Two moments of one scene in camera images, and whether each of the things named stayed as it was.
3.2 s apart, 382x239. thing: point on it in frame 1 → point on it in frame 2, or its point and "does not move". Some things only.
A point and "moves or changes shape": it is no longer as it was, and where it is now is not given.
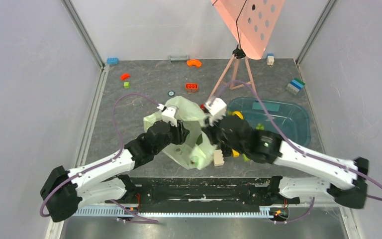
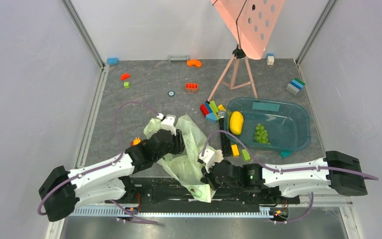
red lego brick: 192,87 does not move
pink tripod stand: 238,53 does not move
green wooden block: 244,158 does not move
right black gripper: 211,134 → 212,174
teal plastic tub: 292,119 does not move
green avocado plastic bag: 195,152 moves or changes shape
